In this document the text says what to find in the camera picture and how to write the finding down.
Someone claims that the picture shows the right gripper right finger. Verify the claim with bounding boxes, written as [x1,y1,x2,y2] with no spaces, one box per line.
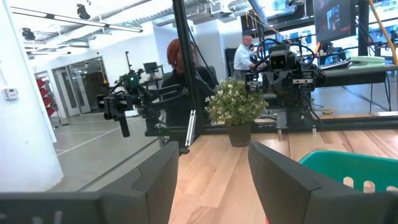
[248,141,388,224]

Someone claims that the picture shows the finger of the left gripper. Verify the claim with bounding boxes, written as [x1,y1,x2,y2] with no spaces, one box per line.
[264,72,282,106]
[280,72,296,106]

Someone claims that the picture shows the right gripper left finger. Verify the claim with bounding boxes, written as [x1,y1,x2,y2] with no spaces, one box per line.
[99,141,180,224]

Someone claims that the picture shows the grey desk calculator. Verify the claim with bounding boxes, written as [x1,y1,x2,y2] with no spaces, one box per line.
[319,58,352,71]

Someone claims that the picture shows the green potted plant white flowers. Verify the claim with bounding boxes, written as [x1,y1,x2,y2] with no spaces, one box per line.
[204,78,269,148]

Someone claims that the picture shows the person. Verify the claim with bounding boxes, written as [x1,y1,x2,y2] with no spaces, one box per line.
[160,38,219,138]
[233,34,259,81]

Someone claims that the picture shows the black desk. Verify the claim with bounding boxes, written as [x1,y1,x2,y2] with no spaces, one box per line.
[320,63,398,88]

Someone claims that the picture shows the mint green stapler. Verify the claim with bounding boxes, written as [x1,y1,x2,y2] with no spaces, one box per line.
[348,55,386,70]

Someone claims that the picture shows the black computer monitor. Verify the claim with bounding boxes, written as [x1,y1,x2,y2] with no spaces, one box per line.
[313,0,357,44]

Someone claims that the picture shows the black monitor pole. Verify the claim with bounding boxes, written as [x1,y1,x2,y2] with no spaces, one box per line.
[357,0,371,57]

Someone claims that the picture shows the small background monitor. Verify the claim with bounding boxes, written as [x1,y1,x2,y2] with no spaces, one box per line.
[142,61,160,75]

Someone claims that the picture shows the glass double door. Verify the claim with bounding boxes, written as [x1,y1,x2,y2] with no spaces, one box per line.
[52,57,109,118]

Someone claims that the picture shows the red stacked bins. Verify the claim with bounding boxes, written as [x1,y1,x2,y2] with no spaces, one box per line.
[36,78,57,118]

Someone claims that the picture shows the long white light strip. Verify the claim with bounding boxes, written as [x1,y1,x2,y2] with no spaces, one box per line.
[11,6,144,34]

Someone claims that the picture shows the black spotlight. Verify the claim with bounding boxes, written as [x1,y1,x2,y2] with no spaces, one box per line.
[76,3,91,20]
[21,27,36,41]

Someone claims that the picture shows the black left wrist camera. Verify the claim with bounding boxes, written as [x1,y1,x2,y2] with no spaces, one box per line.
[269,51,289,72]

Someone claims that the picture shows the yellow coiled floor cable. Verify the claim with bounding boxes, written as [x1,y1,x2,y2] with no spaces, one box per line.
[313,107,338,116]

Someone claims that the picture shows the green basket orange handles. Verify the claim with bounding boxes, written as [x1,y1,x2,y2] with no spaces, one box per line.
[298,150,398,194]

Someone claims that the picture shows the silver metal bracket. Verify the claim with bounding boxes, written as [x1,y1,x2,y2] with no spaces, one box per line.
[185,109,197,147]

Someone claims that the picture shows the white wall thermostat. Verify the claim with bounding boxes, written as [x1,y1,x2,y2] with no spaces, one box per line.
[2,88,19,101]

